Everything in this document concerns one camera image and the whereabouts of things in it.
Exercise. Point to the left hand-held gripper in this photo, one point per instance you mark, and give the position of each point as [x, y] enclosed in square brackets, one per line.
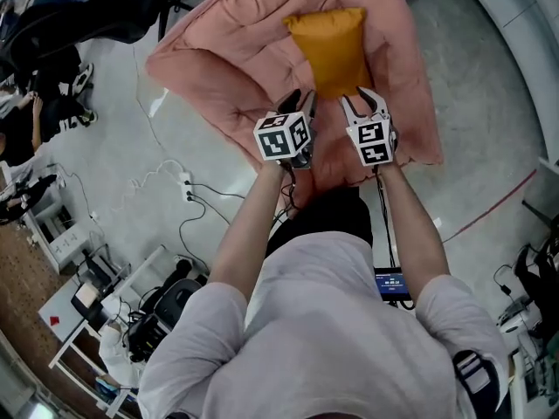
[279, 140]

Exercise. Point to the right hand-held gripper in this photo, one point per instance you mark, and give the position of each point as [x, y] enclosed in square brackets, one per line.
[371, 144]

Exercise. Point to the orange cushion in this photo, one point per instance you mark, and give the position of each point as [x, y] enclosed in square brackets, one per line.
[334, 50]

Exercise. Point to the person's right forearm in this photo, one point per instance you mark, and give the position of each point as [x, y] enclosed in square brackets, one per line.
[415, 234]

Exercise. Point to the person's left forearm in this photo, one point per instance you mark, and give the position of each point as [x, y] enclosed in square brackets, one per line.
[244, 234]

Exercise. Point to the pink padded armchair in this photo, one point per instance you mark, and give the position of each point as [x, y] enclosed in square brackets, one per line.
[227, 59]

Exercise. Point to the person's black trousers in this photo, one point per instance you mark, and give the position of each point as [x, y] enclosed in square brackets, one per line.
[327, 216]

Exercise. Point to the white power strip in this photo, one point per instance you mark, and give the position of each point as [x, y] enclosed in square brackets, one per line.
[185, 186]

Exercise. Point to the white curved shelving unit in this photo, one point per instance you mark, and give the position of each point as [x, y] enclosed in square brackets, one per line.
[515, 37]

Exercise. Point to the black tablet with blue screen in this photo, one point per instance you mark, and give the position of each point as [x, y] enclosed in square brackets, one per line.
[393, 284]

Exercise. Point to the black mesh metal chair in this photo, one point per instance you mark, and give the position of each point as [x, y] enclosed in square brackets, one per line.
[537, 211]

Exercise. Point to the black office chair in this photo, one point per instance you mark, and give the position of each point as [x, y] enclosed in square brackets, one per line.
[109, 15]

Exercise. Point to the grey round-faced device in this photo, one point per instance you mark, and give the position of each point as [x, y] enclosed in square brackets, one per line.
[179, 299]

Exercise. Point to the person's white shirt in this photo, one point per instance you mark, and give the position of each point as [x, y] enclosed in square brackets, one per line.
[327, 343]

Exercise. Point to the white drawer cabinet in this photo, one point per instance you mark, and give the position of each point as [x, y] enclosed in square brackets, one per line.
[65, 242]

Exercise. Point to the black electronic equipment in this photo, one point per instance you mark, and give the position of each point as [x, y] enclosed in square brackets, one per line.
[142, 334]

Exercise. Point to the white table with red sticker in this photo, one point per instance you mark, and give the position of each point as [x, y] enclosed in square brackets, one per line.
[65, 317]

